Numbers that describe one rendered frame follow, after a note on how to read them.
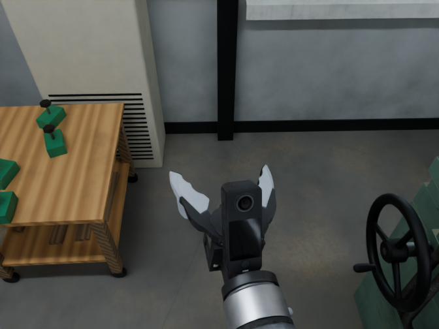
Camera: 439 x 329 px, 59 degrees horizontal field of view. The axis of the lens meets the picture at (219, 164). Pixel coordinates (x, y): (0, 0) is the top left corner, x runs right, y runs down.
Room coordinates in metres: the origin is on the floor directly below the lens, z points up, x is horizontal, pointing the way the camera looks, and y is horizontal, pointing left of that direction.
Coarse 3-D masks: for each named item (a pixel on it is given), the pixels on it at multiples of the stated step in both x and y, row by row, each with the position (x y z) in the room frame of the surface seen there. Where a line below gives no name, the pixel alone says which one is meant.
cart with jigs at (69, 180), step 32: (0, 128) 1.24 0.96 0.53; (32, 128) 1.24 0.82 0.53; (64, 128) 1.24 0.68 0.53; (96, 128) 1.24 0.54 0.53; (0, 160) 1.01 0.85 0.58; (32, 160) 1.05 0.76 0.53; (64, 160) 1.05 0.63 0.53; (96, 160) 1.05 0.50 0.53; (128, 160) 1.35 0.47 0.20; (0, 192) 0.85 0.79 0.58; (32, 192) 0.89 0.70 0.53; (64, 192) 0.89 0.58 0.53; (96, 192) 0.89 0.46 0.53; (0, 224) 0.75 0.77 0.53; (32, 224) 0.75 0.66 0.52; (64, 224) 0.76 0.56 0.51; (96, 224) 0.79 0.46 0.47; (0, 256) 0.79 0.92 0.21; (32, 256) 0.81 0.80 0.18; (64, 256) 0.81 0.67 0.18; (96, 256) 0.81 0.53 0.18
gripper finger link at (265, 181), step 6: (264, 168) 0.39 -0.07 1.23; (264, 174) 0.38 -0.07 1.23; (270, 174) 0.38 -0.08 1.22; (258, 180) 0.37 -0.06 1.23; (264, 180) 0.36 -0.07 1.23; (270, 180) 0.37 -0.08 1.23; (264, 186) 0.35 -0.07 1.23; (270, 186) 0.35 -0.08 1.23; (264, 192) 0.34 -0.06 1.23; (270, 192) 0.34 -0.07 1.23; (264, 198) 0.33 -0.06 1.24; (264, 204) 0.32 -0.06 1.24
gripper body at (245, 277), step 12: (216, 216) 0.29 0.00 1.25; (216, 228) 0.27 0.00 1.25; (264, 228) 0.28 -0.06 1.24; (204, 240) 0.29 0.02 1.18; (216, 240) 0.26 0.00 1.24; (264, 240) 0.27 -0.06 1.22; (216, 252) 0.25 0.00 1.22; (216, 264) 0.25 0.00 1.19; (228, 276) 0.23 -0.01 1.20; (240, 276) 0.20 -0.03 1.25; (252, 276) 0.20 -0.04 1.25; (264, 276) 0.20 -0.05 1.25; (228, 288) 0.20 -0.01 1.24
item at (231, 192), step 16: (224, 192) 0.28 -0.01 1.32; (240, 192) 0.27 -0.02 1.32; (256, 192) 0.28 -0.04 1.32; (224, 208) 0.27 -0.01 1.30; (240, 208) 0.26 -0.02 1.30; (256, 208) 0.27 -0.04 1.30; (224, 224) 0.26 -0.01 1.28; (240, 224) 0.25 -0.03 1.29; (256, 224) 0.26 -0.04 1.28; (224, 240) 0.25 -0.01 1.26; (240, 240) 0.24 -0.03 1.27; (256, 240) 0.24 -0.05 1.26; (224, 256) 0.24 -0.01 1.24; (240, 256) 0.23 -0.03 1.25; (256, 256) 0.23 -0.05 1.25
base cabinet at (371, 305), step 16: (416, 208) 0.69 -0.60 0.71; (400, 224) 0.70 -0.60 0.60; (368, 272) 0.71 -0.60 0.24; (384, 272) 0.64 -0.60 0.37; (400, 272) 0.59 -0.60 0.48; (416, 272) 0.54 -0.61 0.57; (432, 272) 0.51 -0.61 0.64; (368, 288) 0.66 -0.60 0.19; (368, 304) 0.62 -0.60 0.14; (384, 304) 0.56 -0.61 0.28; (432, 304) 0.44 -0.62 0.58; (368, 320) 0.57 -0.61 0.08; (384, 320) 0.52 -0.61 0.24; (400, 320) 0.47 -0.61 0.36; (416, 320) 0.44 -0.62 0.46; (432, 320) 0.41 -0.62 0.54
